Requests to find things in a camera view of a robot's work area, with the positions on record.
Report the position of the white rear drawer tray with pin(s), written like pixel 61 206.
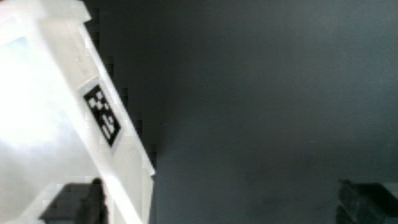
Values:
pixel 68 138

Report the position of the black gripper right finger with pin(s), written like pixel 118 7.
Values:
pixel 369 203

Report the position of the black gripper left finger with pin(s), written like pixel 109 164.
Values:
pixel 77 207

